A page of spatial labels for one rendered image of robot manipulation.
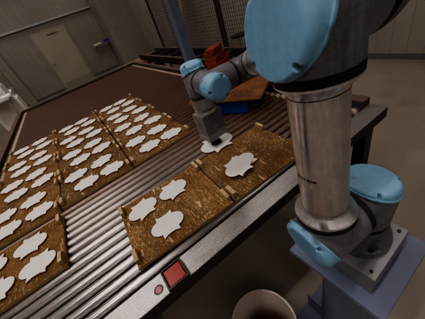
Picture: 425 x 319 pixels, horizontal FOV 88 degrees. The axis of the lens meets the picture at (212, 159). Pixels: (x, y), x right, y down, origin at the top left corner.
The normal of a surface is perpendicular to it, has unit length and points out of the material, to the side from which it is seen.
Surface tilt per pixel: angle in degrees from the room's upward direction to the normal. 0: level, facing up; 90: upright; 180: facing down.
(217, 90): 90
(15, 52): 90
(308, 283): 0
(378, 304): 0
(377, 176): 7
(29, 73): 90
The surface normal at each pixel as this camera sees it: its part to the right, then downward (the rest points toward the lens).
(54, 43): 0.59, 0.35
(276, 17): -0.86, 0.40
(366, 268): -0.27, -0.73
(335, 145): 0.11, 0.54
